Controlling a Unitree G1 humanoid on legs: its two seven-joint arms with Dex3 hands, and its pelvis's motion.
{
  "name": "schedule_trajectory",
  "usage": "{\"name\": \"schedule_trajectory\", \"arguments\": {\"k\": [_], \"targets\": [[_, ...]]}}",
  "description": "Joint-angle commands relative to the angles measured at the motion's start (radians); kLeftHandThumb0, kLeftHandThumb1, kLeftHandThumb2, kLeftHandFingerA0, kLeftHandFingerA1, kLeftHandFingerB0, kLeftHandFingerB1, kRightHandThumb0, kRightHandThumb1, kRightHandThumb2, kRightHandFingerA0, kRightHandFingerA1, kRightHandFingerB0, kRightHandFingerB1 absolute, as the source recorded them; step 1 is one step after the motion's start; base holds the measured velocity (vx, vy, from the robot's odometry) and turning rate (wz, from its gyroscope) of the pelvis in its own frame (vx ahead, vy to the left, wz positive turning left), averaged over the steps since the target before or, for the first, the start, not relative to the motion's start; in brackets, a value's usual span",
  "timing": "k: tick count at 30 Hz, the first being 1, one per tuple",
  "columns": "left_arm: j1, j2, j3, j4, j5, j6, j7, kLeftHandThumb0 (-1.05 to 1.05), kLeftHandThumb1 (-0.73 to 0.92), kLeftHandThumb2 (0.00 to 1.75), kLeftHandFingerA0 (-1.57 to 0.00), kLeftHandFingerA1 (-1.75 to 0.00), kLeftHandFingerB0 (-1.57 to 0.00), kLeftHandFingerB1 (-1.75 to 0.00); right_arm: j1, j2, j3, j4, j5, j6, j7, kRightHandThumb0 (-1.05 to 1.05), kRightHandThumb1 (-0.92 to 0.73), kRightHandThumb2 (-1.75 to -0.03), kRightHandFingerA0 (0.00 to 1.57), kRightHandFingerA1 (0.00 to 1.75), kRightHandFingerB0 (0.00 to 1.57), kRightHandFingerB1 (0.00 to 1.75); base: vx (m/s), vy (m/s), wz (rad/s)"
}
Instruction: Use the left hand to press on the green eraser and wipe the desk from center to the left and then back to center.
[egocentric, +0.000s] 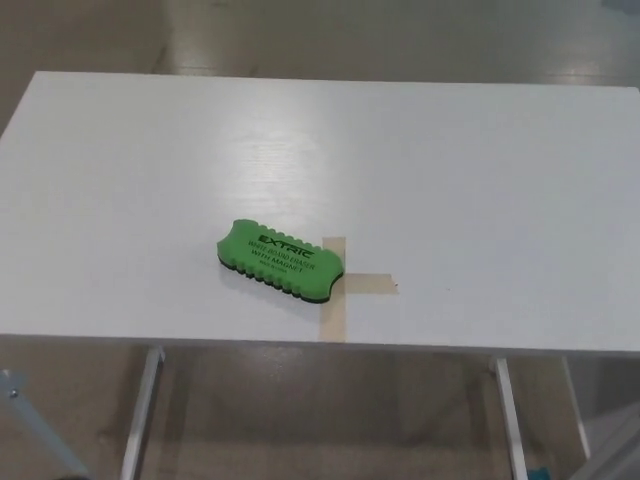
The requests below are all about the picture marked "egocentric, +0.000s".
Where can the grey metal frame bar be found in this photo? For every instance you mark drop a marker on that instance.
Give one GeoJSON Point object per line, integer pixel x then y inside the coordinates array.
{"type": "Point", "coordinates": [32, 427]}
{"type": "Point", "coordinates": [615, 445]}

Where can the white table leg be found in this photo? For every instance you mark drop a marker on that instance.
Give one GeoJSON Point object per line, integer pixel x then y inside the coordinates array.
{"type": "Point", "coordinates": [142, 420]}
{"type": "Point", "coordinates": [577, 410]}
{"type": "Point", "coordinates": [511, 425]}

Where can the short beige masking tape strip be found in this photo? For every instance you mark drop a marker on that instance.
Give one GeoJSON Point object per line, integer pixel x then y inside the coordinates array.
{"type": "Point", "coordinates": [372, 284]}

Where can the teal object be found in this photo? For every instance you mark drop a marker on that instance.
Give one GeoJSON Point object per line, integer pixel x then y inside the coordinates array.
{"type": "Point", "coordinates": [540, 475]}

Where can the green whiteboard eraser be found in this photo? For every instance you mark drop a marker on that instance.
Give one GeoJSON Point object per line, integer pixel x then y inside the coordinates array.
{"type": "Point", "coordinates": [280, 260]}

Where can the long beige masking tape strip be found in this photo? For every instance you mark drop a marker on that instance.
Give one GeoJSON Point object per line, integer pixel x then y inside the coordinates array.
{"type": "Point", "coordinates": [333, 320]}

